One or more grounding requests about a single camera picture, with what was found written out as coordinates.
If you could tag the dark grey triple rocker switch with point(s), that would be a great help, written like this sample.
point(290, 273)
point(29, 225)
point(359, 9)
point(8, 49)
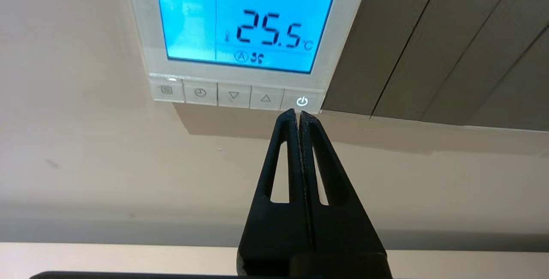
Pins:
point(386, 34)

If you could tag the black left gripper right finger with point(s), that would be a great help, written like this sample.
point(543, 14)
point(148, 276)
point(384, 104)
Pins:
point(343, 232)

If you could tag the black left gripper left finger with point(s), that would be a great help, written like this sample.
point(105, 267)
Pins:
point(270, 232)

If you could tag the white wall thermostat panel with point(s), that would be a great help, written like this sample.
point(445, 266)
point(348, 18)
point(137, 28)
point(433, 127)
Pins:
point(248, 22)

